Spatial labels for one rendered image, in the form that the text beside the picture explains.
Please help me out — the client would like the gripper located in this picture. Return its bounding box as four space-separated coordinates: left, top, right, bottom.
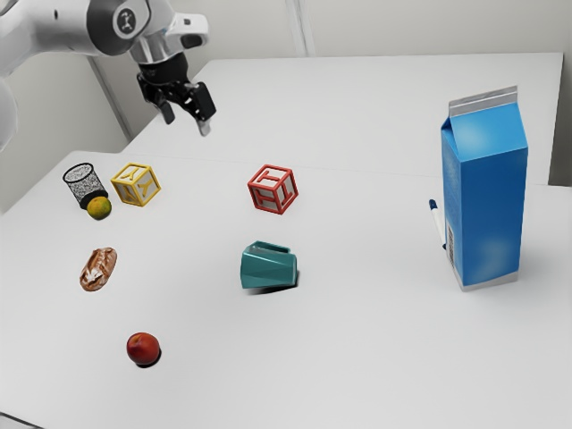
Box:
136 52 218 138

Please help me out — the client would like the teal faceted mug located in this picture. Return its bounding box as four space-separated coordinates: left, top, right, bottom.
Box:
240 240 299 290

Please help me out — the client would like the yellow letter block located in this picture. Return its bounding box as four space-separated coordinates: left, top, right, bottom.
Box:
110 162 163 208

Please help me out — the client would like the red letter block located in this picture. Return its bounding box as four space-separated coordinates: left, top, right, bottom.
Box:
247 164 299 216

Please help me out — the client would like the black mesh pen holder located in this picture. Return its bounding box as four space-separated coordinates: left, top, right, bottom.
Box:
62 162 110 211

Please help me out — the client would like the green-yellow citrus fruit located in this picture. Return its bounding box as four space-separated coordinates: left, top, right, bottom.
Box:
86 196 113 222

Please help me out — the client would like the brown bread loaf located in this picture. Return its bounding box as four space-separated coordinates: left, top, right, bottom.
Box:
79 247 119 293

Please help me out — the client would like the red apple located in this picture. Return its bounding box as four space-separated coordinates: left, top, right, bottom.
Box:
126 332 162 366

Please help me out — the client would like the white pen with blue cap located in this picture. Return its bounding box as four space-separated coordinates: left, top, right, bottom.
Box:
428 198 449 252

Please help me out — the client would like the blue milk carton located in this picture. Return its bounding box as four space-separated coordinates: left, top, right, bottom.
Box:
440 85 530 293

